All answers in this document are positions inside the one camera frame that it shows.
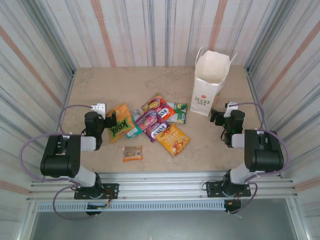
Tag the teal striped snack bag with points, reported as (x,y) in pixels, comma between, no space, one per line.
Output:
(132,132)

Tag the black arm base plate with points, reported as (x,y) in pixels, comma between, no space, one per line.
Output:
(112,190)
(212,188)

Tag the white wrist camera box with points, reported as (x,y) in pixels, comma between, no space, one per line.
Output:
(98,107)
(231,106)

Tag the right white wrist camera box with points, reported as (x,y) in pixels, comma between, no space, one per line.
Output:
(231,106)

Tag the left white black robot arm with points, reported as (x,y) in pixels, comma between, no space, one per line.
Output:
(60,155)

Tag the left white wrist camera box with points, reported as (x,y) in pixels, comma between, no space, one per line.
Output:
(98,107)

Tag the white paper bag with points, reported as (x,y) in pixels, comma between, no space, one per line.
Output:
(202,87)

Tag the orange Krax snack bag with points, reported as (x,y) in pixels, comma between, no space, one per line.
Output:
(120,130)

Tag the green white snack bag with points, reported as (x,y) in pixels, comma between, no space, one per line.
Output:
(180,112)

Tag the red Fox's candy bag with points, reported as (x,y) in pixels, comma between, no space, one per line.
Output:
(156,103)

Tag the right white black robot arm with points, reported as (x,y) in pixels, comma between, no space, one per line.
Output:
(265,152)

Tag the purple Fox's candy bag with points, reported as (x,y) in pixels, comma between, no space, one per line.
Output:
(150,122)

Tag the yellow chips bag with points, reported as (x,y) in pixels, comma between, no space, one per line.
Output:
(175,142)

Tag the small orange snack packet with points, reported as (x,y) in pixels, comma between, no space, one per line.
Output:
(132,153)

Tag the aluminium mounting rail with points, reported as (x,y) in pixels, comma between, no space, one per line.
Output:
(160,186)

